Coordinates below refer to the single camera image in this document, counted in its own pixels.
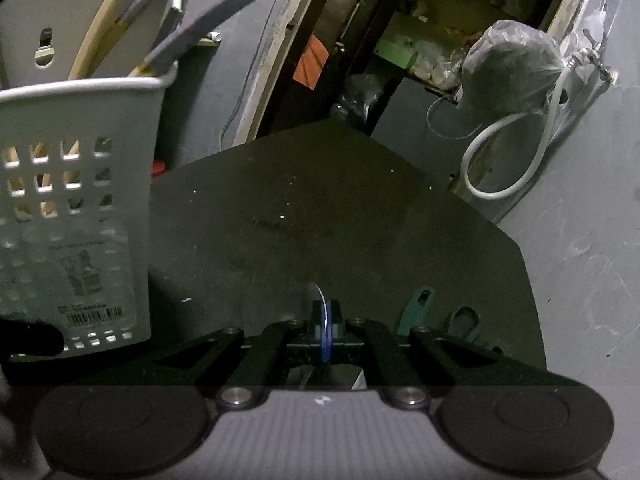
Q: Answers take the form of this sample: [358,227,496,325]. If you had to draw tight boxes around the silver spoon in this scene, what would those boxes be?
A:
[298,282,333,391]

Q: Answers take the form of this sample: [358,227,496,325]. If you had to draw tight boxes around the white perforated utensil basket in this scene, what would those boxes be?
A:
[1,0,177,358]

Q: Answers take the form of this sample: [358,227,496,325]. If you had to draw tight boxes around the wooden chopstick plain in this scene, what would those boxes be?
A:
[68,0,122,80]

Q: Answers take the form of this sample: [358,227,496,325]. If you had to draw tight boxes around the wooden chopstick purple band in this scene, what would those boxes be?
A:
[89,0,154,77]

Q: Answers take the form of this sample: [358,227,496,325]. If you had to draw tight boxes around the green box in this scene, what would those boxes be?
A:
[374,39,416,70]

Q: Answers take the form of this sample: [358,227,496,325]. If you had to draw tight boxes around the grey plastic bag hanging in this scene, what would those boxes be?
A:
[459,20,565,122]

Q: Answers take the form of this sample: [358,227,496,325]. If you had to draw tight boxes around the black handled scissors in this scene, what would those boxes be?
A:
[396,286,503,356]

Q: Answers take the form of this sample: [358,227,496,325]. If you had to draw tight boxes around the white flexible hose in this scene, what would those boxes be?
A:
[459,66,572,202]

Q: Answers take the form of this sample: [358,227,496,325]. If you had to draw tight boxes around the door frame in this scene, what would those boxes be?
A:
[220,0,584,148]

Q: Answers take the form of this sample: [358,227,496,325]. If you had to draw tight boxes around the wall faucet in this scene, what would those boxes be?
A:
[565,28,618,86]

